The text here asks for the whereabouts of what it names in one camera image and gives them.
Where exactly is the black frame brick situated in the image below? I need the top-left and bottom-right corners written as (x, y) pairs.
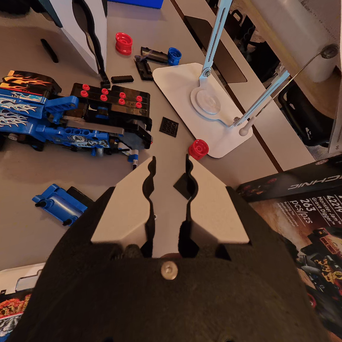
top-left (134, 55), bottom-right (154, 81)

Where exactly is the black toy box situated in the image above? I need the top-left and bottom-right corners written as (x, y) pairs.
top-left (236, 153), bottom-right (342, 342)

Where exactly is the blue wheel hub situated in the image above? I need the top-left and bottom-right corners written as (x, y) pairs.
top-left (167, 47), bottom-right (182, 66)

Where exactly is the blue black toy truck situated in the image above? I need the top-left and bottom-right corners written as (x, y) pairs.
top-left (0, 70), bottom-right (153, 164)

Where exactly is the black flat square tile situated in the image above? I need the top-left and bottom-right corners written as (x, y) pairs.
top-left (173, 173), bottom-right (193, 200)

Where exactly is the sticker sheet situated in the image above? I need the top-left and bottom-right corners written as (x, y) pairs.
top-left (0, 263), bottom-right (46, 342)

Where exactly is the red wheel hub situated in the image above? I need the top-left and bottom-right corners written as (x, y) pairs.
top-left (188, 139), bottom-right (209, 160)
top-left (115, 33), bottom-right (133, 56)

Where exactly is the black square studded plate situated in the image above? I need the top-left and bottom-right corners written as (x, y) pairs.
top-left (159, 116), bottom-right (179, 138)

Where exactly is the grey desk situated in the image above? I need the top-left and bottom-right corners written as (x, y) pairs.
top-left (0, 0), bottom-right (318, 271)

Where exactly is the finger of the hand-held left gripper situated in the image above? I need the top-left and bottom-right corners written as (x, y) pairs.
top-left (37, 0), bottom-right (104, 88)
top-left (83, 0), bottom-right (111, 89)

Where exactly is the black bag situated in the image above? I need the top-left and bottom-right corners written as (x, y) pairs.
top-left (277, 82), bottom-right (335, 146)

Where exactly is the black Lego pin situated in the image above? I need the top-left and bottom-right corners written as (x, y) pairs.
top-left (40, 39), bottom-right (59, 64)

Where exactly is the blue storage bin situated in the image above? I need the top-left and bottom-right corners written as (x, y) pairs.
top-left (107, 0), bottom-right (164, 10)

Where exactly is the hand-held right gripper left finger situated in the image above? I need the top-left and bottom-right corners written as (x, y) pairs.
top-left (91, 156), bottom-right (157, 258)

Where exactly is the black flat brick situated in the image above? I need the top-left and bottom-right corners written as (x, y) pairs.
top-left (67, 186), bottom-right (94, 208)

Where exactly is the blue brick panel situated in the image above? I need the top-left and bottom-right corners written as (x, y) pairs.
top-left (32, 183), bottom-right (88, 226)

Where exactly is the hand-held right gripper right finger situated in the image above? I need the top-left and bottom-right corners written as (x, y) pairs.
top-left (178, 154), bottom-right (250, 258)

